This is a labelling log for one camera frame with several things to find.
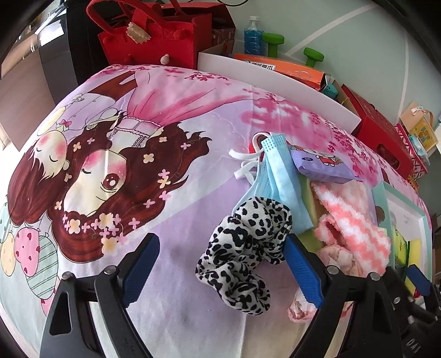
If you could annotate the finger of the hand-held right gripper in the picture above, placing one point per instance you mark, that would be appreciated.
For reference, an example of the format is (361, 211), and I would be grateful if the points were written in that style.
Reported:
(401, 292)
(419, 282)

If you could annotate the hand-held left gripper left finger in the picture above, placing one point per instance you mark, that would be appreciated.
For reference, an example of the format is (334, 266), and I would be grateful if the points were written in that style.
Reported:
(139, 272)

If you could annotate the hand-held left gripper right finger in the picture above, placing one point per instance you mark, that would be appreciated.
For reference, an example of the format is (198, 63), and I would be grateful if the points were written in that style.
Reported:
(303, 272)

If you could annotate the yellow sponge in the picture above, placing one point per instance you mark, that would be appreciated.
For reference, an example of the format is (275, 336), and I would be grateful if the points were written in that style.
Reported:
(414, 253)

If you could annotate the pink bear print sock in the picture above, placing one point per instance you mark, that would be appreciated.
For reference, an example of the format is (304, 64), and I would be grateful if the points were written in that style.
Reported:
(339, 258)

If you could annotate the green tissue packet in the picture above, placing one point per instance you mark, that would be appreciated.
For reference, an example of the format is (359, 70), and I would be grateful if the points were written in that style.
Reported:
(400, 248)

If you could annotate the leopard print scrunchie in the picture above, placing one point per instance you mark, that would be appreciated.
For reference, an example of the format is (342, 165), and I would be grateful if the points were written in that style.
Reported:
(241, 248)

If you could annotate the green cloth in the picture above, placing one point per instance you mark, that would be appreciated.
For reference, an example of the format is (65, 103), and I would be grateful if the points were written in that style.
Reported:
(308, 203)

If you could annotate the teal rimmed white tray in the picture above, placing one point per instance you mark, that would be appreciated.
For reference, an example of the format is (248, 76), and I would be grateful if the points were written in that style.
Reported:
(403, 213)

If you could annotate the pink white striped fuzzy sock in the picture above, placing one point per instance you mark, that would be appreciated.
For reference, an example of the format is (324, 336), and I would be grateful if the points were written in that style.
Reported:
(348, 217)

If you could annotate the blue face mask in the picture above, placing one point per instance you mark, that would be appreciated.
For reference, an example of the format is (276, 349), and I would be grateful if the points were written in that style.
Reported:
(280, 179)

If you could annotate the purple tissue packet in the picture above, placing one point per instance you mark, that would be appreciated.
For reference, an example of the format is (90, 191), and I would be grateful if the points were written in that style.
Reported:
(320, 163)

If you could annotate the printed blanket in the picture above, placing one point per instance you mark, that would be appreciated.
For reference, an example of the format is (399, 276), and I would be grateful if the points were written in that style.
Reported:
(155, 179)

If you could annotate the red patterned tin box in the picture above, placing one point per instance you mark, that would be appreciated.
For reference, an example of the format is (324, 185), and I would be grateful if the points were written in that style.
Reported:
(415, 161)

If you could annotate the blue wet wipes pack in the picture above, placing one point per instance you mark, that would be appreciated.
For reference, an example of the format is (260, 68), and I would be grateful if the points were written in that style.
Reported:
(419, 146)

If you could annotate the red gift box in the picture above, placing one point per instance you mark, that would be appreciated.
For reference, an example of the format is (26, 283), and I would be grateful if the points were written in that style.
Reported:
(379, 127)

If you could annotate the small teal item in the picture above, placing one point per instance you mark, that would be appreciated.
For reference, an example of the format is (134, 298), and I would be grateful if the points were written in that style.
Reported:
(330, 90)

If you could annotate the orange box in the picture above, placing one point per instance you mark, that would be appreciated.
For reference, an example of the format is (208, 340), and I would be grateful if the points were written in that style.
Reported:
(282, 67)

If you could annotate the green dumbbell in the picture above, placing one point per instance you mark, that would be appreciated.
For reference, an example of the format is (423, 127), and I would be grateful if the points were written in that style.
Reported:
(312, 56)
(274, 43)

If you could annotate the dark cabinet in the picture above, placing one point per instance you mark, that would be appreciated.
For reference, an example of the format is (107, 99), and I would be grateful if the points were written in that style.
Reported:
(44, 69)

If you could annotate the red felt bag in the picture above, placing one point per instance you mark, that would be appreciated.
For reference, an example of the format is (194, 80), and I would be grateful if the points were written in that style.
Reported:
(144, 38)

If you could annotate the blue liquid bottle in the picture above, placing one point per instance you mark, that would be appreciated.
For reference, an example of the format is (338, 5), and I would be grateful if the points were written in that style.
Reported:
(253, 38)

